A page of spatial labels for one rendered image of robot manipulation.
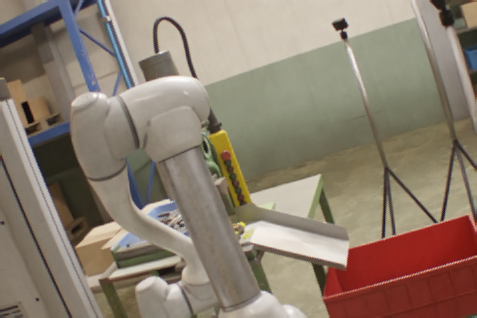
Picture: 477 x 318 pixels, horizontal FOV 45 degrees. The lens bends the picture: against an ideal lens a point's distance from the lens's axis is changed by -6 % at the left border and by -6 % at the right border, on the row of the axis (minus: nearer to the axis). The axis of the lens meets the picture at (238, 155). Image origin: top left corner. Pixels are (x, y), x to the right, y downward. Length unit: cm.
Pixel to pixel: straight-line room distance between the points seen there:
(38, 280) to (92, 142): 33
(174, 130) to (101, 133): 16
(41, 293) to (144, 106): 46
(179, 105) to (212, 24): 621
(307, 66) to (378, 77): 87
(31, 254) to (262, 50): 642
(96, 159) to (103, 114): 10
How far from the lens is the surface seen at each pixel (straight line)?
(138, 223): 146
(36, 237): 115
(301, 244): 226
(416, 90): 736
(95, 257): 409
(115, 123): 131
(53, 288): 118
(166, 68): 216
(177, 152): 133
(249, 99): 752
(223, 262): 135
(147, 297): 162
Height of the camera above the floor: 169
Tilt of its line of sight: 10 degrees down
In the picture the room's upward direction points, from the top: 20 degrees counter-clockwise
